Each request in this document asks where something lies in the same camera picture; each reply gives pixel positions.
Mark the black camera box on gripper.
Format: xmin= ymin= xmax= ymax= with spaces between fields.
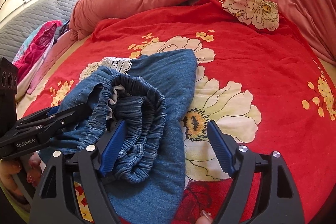
xmin=0 ymin=57 xmax=18 ymax=137

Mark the blue denim pants lace hem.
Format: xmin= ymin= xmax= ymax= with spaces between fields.
xmin=39 ymin=48 xmax=198 ymax=224

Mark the beige bed sheet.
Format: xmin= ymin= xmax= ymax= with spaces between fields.
xmin=16 ymin=35 xmax=91 ymax=119

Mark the grey quilted headboard cover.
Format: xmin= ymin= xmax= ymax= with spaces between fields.
xmin=1 ymin=0 xmax=78 ymax=61

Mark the red floral blanket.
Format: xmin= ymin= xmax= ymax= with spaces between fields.
xmin=24 ymin=0 xmax=335 ymax=223

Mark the person's right hand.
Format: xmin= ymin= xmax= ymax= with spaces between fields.
xmin=195 ymin=210 xmax=214 ymax=224

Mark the pink pillow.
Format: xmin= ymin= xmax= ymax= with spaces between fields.
xmin=26 ymin=30 xmax=75 ymax=94

